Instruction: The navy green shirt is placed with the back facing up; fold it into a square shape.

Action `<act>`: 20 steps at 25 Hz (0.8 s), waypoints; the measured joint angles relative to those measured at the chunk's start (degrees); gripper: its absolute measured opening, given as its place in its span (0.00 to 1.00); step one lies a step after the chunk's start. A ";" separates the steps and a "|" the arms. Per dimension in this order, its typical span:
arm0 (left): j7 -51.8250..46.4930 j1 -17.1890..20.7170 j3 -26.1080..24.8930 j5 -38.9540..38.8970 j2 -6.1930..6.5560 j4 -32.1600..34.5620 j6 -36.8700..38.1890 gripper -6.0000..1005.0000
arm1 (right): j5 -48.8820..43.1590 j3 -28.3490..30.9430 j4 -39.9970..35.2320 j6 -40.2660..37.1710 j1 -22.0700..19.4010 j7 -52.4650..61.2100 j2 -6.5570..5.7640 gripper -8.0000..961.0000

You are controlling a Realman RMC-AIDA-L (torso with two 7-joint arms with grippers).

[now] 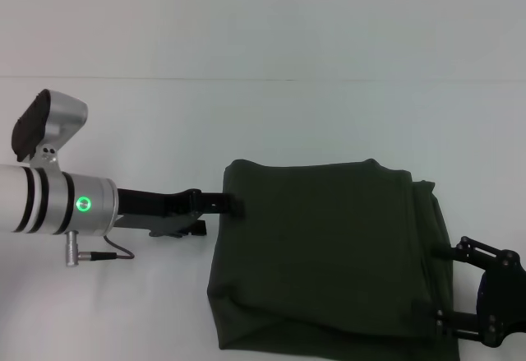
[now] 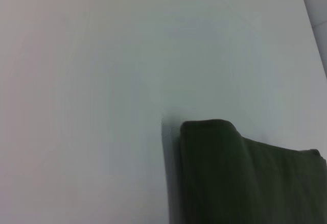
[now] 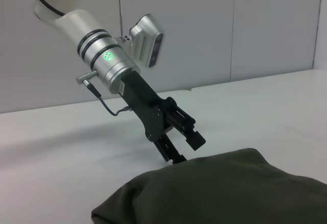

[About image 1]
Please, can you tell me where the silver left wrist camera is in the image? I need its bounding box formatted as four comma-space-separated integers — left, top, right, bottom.
11, 88, 89, 172

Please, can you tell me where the dark green t-shirt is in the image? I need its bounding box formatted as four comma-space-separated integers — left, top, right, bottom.
205, 158, 461, 361

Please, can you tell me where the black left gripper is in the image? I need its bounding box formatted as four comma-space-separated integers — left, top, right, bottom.
110, 187, 247, 238

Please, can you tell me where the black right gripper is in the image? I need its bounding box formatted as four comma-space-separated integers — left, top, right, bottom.
431, 235, 526, 346

